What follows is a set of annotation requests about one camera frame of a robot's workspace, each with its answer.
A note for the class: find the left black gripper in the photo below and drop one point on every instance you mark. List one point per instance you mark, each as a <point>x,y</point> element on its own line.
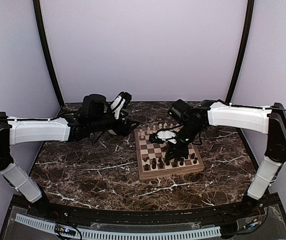
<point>120,131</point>

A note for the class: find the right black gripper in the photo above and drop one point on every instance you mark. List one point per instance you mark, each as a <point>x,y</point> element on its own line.
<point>177,151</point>

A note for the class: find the dark tall piece front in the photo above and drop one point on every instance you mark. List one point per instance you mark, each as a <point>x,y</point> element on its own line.
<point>154,163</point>

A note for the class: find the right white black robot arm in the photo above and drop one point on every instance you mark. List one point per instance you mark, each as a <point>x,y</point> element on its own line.
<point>269,120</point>

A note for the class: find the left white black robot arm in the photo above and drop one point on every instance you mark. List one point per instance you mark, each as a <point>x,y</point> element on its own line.
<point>65,128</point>

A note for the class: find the white pieces back row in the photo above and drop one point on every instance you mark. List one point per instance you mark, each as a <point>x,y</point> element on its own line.
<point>155,127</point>

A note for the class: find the white rook corner piece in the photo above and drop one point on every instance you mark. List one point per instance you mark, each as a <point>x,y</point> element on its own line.
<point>142,134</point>

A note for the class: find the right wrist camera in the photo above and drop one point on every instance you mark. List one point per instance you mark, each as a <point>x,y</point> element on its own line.
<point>177,110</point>

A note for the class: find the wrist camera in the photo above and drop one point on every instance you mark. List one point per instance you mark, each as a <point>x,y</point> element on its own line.
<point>177,110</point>
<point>93,106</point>

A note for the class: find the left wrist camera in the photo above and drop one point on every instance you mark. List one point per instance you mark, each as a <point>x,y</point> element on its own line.
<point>93,106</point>

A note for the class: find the right black frame post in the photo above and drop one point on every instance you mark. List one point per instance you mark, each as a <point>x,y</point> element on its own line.
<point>242,50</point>

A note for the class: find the black frame post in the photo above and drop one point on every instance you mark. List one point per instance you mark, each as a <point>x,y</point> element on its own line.
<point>242,50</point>
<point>46,51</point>

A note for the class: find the white slotted cable duct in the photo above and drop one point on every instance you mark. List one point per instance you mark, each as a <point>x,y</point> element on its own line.
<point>147,233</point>

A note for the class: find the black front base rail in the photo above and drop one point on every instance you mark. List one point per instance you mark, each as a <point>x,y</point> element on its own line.
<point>266,222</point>

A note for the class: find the left black frame post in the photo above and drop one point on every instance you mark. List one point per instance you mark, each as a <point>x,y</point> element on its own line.
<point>46,51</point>

